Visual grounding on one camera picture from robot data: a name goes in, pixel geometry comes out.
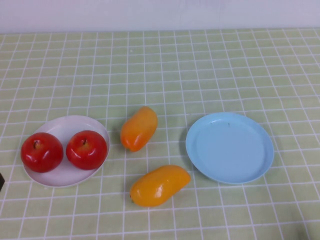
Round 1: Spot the red plastic apple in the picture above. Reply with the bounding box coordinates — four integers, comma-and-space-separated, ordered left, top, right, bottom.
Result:
20, 132, 64, 173
65, 129, 108, 171

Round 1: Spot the small deep orange plastic mango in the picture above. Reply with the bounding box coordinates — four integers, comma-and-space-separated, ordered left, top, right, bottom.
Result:
120, 106, 159, 153

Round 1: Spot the large yellow-orange plastic mango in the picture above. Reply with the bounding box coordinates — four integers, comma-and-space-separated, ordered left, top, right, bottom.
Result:
129, 164, 192, 208

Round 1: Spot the white round plastic plate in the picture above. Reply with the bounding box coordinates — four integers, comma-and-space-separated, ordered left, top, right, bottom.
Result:
21, 114, 111, 188

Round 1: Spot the light blue round plastic plate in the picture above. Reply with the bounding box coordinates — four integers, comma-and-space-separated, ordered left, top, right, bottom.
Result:
185, 111, 275, 185

